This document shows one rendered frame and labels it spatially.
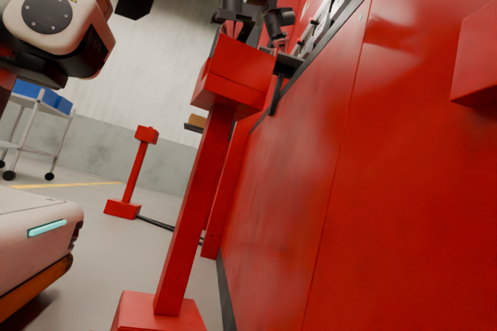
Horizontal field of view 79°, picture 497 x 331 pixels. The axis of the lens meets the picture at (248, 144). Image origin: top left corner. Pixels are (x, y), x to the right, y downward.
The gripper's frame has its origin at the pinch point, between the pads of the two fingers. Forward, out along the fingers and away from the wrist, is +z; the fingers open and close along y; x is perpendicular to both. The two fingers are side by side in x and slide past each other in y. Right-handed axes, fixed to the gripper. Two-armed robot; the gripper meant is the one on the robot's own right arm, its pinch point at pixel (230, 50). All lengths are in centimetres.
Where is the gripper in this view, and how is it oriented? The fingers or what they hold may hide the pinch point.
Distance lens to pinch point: 83.6
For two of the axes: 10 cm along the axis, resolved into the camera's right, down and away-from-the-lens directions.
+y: 9.3, 0.5, 3.6
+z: -0.2, 10.0, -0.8
